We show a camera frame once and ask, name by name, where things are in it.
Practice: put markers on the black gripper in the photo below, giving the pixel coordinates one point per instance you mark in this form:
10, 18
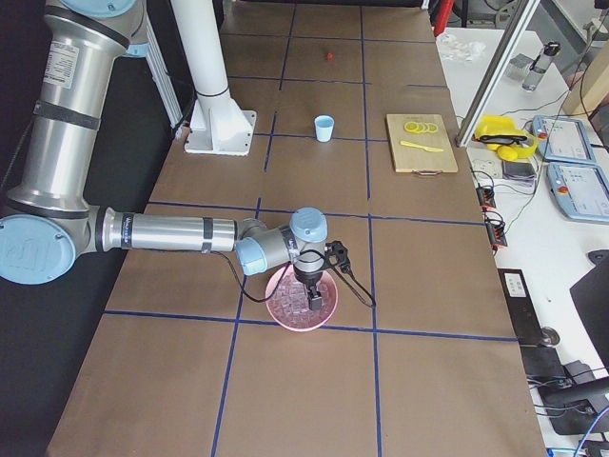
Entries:
307, 275

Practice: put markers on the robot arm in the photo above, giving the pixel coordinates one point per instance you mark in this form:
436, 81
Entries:
49, 221

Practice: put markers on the pink bowl with ice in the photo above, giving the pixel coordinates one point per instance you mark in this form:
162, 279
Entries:
287, 301

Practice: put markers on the light blue plastic cup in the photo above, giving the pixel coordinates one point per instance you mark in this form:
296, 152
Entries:
324, 126

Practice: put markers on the bamboo cutting board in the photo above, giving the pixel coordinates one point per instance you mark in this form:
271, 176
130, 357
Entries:
434, 134

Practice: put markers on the yellow plastic knife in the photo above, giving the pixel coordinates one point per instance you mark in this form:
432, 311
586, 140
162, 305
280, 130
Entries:
419, 146

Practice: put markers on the lemon slice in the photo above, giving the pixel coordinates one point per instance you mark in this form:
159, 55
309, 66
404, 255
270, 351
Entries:
413, 127

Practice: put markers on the grey wallet pouch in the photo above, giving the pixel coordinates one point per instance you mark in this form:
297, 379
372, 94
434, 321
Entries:
522, 172

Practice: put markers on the yellow cloth bag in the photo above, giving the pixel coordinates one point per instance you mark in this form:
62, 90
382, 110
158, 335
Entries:
500, 134

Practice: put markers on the teach pendant tablet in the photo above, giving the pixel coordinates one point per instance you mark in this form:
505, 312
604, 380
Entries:
563, 139
581, 191

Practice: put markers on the white mounting pillar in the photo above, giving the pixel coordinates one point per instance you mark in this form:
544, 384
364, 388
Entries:
196, 23

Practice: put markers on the water bottle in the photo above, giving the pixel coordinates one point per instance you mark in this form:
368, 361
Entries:
540, 65

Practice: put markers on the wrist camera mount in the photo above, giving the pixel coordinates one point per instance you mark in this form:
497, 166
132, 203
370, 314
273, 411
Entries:
336, 256

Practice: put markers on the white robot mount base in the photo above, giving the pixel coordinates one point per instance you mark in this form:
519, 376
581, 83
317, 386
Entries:
207, 136

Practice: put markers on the aluminium frame post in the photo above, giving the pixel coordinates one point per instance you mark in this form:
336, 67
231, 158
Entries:
511, 36

